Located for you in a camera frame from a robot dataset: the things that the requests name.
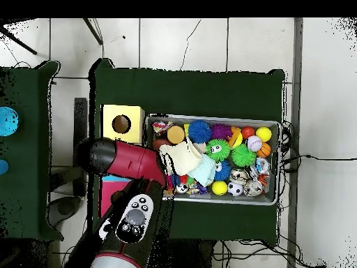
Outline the wooden box with three holes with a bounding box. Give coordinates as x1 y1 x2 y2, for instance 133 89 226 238
100 104 146 218

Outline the clear mesh bin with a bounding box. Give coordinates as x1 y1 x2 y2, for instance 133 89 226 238
144 114 282 207

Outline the pale yellow knitted cloth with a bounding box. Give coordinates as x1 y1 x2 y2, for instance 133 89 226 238
159 140 203 177

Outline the orange round disc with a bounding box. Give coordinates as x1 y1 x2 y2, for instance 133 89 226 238
167 125 186 145

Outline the blue spiky ball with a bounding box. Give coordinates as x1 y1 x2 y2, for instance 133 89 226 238
187 119 213 144

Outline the mint green knitted cloth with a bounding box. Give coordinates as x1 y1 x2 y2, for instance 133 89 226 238
192 154 218 187

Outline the green fuzzy ball with eyes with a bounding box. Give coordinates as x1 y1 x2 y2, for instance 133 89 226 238
205 138 231 162

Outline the purple spiky ball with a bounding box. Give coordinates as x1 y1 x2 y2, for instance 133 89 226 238
211 124 233 141

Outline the yellow ball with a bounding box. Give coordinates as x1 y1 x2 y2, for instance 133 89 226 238
211 181 229 196
256 126 273 143

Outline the green spiky ball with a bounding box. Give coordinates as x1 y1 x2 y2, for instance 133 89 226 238
231 144 257 168

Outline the white baseball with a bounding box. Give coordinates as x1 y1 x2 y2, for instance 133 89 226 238
247 135 264 152

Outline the dark grey stand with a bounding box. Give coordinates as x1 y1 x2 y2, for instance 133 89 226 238
49 97 89 230

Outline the black stand leg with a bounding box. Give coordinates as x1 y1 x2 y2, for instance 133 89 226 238
0 24 39 56
83 17 105 45

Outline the dark green side table cloth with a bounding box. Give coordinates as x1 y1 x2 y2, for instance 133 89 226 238
0 60 61 242

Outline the blue round bowl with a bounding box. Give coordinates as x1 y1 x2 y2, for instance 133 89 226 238
0 106 20 137

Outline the black floor cable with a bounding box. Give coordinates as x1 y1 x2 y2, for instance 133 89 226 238
280 151 357 168

